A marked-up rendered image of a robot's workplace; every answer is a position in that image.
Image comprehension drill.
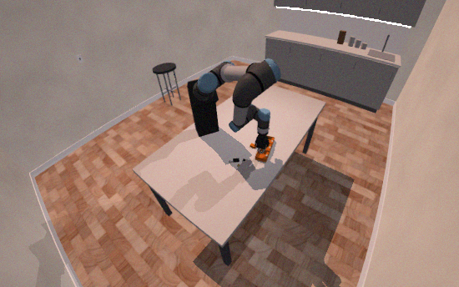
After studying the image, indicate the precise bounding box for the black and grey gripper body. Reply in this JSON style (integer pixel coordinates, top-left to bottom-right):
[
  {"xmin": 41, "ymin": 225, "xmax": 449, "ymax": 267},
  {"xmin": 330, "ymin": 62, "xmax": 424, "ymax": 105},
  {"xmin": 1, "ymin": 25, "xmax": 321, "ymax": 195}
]
[{"xmin": 255, "ymin": 131, "xmax": 268, "ymax": 149}]

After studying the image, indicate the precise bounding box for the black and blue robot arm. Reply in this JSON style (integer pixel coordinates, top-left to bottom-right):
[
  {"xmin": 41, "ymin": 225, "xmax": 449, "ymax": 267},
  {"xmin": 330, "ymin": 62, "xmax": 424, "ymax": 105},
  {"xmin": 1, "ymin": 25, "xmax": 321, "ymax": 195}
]
[{"xmin": 193, "ymin": 58, "xmax": 281, "ymax": 134}]

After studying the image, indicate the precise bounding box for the orange rack of bins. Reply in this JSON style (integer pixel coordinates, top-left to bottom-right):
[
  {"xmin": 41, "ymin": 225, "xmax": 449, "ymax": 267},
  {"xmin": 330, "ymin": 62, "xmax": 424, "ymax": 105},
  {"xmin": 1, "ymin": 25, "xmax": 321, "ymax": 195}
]
[{"xmin": 255, "ymin": 136, "xmax": 275, "ymax": 162}]

